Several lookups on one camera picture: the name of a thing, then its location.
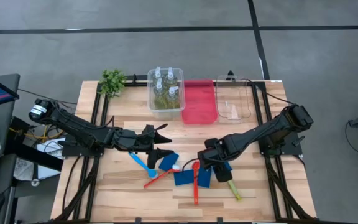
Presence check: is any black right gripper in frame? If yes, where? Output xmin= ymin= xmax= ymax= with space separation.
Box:
xmin=196 ymin=138 xmax=233 ymax=184

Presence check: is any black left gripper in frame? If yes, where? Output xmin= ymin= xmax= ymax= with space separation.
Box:
xmin=113 ymin=124 xmax=175 ymax=169

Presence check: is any red dish brush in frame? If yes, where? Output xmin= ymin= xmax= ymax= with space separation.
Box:
xmin=143 ymin=164 xmax=182 ymax=189

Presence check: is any light blue spoon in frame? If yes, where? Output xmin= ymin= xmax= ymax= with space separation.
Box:
xmin=128 ymin=151 xmax=158 ymax=179

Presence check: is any red spoon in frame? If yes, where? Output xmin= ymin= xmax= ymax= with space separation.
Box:
xmin=192 ymin=161 xmax=201 ymax=206

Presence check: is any yellow-green dish brush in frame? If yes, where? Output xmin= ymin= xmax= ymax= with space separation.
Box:
xmin=227 ymin=179 xmax=243 ymax=202

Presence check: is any yellow soap pump bottle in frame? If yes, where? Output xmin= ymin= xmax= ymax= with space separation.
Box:
xmin=165 ymin=86 xmax=181 ymax=110
xmin=163 ymin=67 xmax=179 ymax=90
xmin=152 ymin=81 xmax=167 ymax=110
xmin=152 ymin=65 xmax=164 ymax=86

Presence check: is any tall clear plastic bin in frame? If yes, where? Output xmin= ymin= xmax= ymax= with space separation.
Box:
xmin=147 ymin=67 xmax=186 ymax=121

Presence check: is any red plastic tray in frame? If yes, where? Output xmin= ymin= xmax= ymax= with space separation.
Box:
xmin=181 ymin=78 xmax=219 ymax=125

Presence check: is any low clear plastic tray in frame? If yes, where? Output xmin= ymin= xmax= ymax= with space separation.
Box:
xmin=215 ymin=75 xmax=252 ymax=121

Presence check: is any small artificial green plant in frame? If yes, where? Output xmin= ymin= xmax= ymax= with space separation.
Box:
xmin=98 ymin=68 xmax=127 ymax=98

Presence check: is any white paper sheet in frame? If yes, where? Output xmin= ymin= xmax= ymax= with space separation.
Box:
xmin=37 ymin=138 xmax=65 ymax=160

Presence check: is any crumpled white plastic sheet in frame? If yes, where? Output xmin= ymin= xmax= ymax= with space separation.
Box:
xmin=13 ymin=157 xmax=62 ymax=181

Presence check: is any grey side desk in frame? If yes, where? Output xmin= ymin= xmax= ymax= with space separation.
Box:
xmin=0 ymin=73 xmax=21 ymax=224

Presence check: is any black aluminium table frame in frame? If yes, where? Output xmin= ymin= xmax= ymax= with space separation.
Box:
xmin=53 ymin=73 xmax=318 ymax=224

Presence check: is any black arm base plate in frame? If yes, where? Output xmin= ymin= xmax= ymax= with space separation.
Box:
xmin=61 ymin=138 xmax=106 ymax=157
xmin=257 ymin=130 xmax=303 ymax=156

